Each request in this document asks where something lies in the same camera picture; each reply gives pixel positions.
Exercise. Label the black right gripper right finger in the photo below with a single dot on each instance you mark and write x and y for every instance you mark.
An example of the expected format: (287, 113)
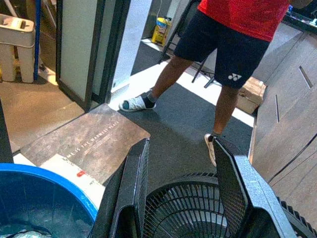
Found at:
(242, 198)

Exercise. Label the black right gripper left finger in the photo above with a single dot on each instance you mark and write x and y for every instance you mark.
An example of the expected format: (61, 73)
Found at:
(131, 193)

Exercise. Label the black floor fan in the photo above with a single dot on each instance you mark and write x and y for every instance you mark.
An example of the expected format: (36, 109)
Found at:
(185, 210)

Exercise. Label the brown printed doormat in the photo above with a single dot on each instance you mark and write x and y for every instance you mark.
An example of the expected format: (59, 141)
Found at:
(86, 138)

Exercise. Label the blue plastic bucket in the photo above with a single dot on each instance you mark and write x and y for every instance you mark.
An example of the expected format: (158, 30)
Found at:
(49, 198)

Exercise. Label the wooden kitchen cabinet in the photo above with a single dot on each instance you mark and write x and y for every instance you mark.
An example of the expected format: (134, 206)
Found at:
(292, 124)

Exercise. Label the dark grey floor carpet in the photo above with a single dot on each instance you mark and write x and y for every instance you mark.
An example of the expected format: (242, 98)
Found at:
(185, 119)

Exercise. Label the brown cardboard box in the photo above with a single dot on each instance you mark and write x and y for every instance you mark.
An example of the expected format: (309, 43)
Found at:
(250, 96)

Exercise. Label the tall black cabinet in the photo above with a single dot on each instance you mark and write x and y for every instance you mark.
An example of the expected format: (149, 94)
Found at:
(5, 138)

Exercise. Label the person in red shirt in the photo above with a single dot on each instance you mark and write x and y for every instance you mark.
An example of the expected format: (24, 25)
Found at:
(235, 49)

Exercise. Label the black framed frosted door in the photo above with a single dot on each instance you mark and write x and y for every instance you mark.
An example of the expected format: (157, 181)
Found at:
(76, 44)

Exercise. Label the yellow detergent bottle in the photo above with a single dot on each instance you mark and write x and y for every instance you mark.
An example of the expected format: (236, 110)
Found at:
(161, 32)

